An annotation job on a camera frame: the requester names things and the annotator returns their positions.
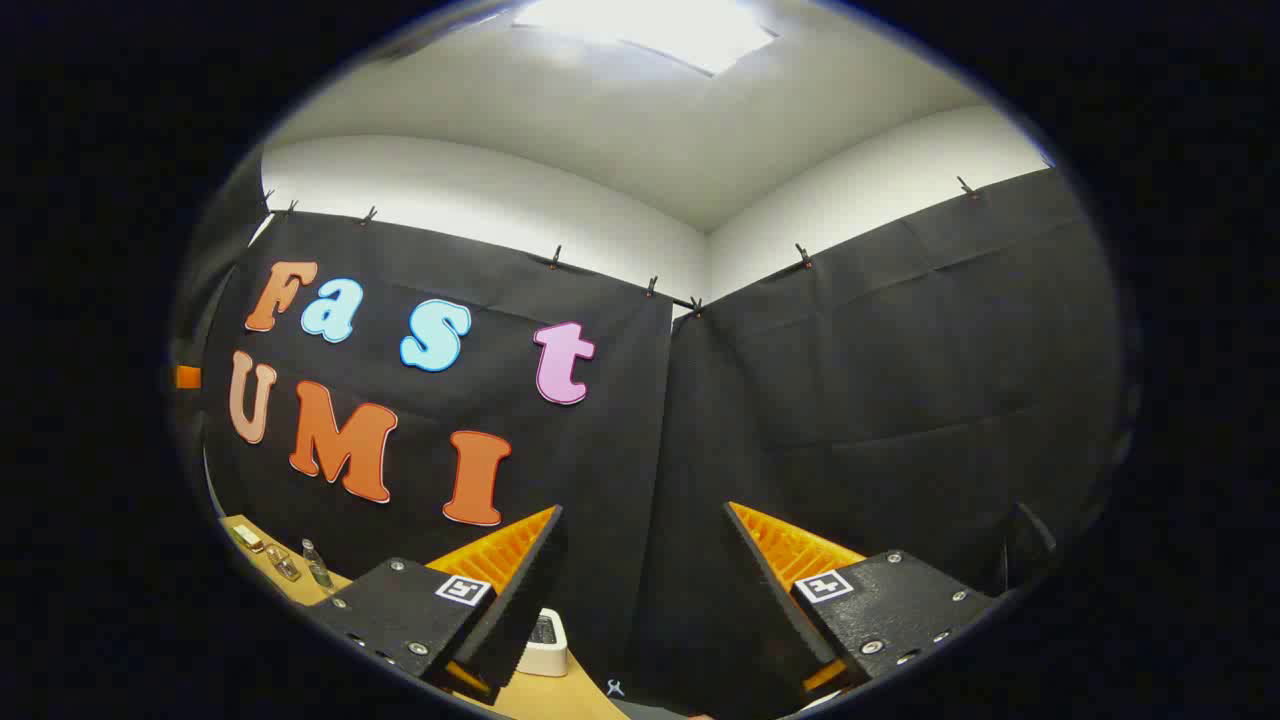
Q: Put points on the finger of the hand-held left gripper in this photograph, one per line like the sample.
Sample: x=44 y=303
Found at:
x=187 y=377

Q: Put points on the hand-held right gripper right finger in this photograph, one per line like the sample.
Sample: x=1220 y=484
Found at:
x=770 y=600

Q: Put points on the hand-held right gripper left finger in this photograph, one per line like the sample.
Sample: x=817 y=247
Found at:
x=525 y=590

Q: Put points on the white toaster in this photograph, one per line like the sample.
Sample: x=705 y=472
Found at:
x=548 y=650

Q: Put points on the sandwich with lettuce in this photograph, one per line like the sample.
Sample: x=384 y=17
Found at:
x=247 y=538

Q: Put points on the clear plastic water bottle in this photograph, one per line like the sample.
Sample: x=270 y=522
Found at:
x=318 y=568

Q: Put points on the black backdrop cloth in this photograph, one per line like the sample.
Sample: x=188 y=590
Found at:
x=850 y=400

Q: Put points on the black chair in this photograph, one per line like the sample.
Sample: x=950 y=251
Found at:
x=1025 y=545

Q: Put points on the row of black cloth clips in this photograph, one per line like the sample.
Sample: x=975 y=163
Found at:
x=802 y=255

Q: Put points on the ceiling light panel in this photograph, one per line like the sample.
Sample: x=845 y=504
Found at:
x=650 y=30

